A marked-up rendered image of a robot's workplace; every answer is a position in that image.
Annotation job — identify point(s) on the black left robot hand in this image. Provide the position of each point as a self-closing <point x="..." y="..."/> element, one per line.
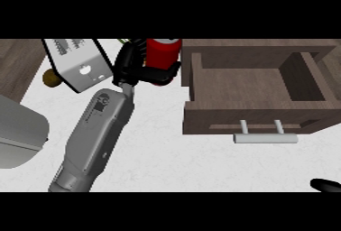
<point x="133" y="67"/>

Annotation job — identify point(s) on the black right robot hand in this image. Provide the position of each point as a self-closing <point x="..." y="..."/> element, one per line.
<point x="328" y="185"/>

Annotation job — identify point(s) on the red can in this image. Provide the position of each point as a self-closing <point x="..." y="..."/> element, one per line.
<point x="161" y="54"/>

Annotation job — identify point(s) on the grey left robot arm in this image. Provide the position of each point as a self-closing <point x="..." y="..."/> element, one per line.
<point x="95" y="132"/>

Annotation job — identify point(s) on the open brown wooden drawer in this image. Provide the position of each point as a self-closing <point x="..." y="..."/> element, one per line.
<point x="253" y="87"/>

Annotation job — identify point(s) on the green thin object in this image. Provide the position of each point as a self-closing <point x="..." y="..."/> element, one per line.
<point x="124" y="41"/>

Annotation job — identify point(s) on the white box with black edge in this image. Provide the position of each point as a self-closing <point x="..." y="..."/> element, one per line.
<point x="75" y="61"/>

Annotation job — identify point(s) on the brown round object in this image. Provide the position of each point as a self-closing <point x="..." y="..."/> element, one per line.
<point x="52" y="78"/>

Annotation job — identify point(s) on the brown wooden cabinet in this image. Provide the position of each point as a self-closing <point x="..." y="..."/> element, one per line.
<point x="15" y="66"/>

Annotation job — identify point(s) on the grey rounded appliance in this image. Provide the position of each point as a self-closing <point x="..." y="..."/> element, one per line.
<point x="18" y="135"/>

